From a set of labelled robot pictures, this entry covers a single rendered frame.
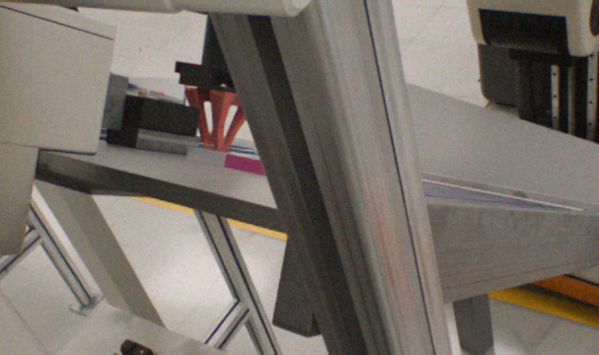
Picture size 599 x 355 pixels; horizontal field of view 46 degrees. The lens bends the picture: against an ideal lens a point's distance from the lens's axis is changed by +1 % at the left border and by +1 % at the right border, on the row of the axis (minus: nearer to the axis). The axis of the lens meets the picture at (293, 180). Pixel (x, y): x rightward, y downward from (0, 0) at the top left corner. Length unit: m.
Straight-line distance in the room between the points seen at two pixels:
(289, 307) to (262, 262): 1.74
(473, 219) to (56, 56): 0.26
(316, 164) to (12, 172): 0.22
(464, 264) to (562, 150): 0.83
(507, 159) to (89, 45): 0.93
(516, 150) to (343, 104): 1.07
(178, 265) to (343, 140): 1.95
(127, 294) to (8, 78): 1.19
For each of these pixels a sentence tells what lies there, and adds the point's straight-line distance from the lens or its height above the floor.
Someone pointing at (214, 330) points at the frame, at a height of 0.32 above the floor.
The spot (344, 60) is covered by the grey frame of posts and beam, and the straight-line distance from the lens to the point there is 0.20.
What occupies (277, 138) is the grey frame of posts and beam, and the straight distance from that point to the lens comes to 0.22.
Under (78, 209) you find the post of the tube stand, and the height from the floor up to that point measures 0.62.
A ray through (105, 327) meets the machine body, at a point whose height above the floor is 0.62.
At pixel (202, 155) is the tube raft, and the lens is 0.59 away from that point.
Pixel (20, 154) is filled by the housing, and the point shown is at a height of 1.20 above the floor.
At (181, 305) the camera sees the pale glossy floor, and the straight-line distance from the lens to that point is 2.03.
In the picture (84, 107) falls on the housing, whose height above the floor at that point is 1.20.
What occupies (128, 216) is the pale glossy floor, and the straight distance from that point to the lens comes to 2.42.
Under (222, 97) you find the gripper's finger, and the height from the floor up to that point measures 1.01.
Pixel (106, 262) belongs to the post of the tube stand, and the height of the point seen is 0.48.
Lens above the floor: 1.39
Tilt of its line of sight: 37 degrees down
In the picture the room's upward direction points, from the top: 18 degrees counter-clockwise
